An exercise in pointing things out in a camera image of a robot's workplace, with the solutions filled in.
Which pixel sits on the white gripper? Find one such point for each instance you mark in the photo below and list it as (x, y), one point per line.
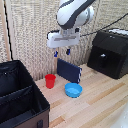
(63, 39)

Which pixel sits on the blue plastic bowl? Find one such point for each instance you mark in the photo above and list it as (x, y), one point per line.
(73, 90)

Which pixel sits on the black air fryer drawer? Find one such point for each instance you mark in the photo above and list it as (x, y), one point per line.
(101, 61)

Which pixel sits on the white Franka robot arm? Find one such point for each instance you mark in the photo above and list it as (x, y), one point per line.
(71, 13)

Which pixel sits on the black air fryer body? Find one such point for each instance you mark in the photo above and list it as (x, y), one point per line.
(115, 41)

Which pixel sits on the dark blue book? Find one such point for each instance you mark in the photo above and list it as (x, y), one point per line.
(68, 70)

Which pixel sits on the red plastic cup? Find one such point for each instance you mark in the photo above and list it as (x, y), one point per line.
(50, 81)

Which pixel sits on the woven folding screen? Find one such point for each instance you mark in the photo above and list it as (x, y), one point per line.
(30, 30)

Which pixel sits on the black fabric storage box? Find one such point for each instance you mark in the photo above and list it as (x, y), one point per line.
(20, 96)

